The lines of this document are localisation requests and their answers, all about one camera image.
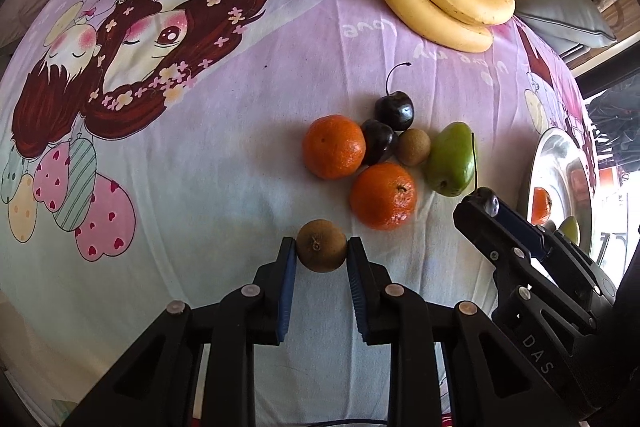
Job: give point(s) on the smooth orange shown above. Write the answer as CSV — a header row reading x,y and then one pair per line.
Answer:
x,y
334,147

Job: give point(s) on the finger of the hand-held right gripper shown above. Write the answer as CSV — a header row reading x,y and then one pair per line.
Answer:
x,y
525,227
487,237

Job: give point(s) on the stemless dark cherry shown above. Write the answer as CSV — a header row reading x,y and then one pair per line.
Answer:
x,y
377,142

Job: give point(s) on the large brown kiwi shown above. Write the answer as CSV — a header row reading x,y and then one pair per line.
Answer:
x,y
321,247

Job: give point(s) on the silver metal plate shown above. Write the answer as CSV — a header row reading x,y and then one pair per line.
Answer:
x,y
562,157

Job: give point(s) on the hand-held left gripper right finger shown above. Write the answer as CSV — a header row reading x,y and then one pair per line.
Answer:
x,y
358,292

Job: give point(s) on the orange with wrinkled end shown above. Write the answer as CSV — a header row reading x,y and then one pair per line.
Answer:
x,y
383,196

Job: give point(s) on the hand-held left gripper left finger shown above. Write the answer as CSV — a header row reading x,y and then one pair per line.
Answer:
x,y
286,292

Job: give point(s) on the dark cherry with straight stem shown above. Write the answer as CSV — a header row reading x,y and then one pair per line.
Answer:
x,y
487,203

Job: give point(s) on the dark cherry with curved stem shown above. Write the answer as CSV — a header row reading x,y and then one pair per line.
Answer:
x,y
395,111

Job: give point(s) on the green mango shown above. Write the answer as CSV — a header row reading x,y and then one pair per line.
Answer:
x,y
570,231
450,159

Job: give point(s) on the small brown kiwi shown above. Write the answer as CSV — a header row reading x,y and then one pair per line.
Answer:
x,y
414,147

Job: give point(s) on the printed cartoon blanket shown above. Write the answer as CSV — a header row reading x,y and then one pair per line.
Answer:
x,y
225,107

